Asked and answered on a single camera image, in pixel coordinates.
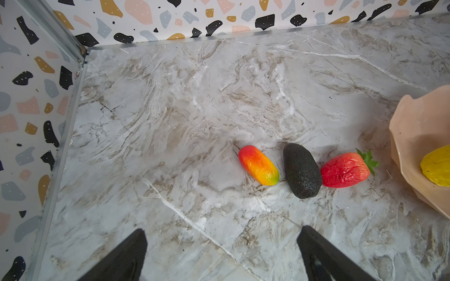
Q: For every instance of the yellow fake apple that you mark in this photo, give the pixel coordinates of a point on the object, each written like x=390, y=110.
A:
x=436, y=166

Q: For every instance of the dark fake avocado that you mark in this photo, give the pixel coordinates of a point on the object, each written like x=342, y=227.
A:
x=302, y=172

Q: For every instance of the red fake strawberry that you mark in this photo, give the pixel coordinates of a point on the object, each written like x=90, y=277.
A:
x=348, y=169

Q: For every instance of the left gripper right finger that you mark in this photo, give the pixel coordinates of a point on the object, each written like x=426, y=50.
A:
x=324, y=262

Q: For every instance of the pink scalloped fruit bowl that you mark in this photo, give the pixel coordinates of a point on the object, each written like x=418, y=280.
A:
x=418, y=127

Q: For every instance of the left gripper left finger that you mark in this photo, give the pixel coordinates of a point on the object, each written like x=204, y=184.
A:
x=123, y=263

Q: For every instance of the red yellow fake mango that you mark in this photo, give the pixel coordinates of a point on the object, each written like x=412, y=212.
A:
x=258, y=166

